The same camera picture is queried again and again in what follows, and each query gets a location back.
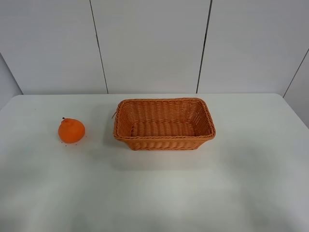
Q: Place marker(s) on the orange fruit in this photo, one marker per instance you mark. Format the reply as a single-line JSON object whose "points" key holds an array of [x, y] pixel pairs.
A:
{"points": [[71, 130]]}

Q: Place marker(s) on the orange wicker basket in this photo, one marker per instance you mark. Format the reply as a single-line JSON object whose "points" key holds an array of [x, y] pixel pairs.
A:
{"points": [[163, 124]]}

